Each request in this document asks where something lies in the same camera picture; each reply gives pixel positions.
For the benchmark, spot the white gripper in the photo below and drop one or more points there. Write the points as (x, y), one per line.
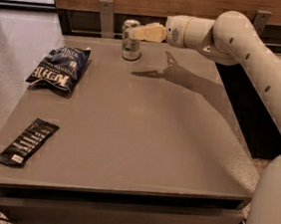
(174, 29)

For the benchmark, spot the green white 7up can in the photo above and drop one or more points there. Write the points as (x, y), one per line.
(131, 47)

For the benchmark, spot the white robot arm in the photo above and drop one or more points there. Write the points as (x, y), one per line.
(228, 40)

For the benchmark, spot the black RXBAR chocolate wrapper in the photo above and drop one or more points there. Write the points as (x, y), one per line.
(27, 143)

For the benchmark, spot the blue Kettle chips bag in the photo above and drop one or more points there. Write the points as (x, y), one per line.
(62, 68)

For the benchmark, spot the grey drawer cabinet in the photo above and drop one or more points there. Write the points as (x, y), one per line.
(48, 205)

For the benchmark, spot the left metal bracket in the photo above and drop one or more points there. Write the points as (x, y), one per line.
(107, 18)

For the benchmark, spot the metal bracket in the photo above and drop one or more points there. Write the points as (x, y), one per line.
(260, 20)
(107, 18)

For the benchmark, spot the right metal bracket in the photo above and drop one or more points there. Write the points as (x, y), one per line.
(260, 20)

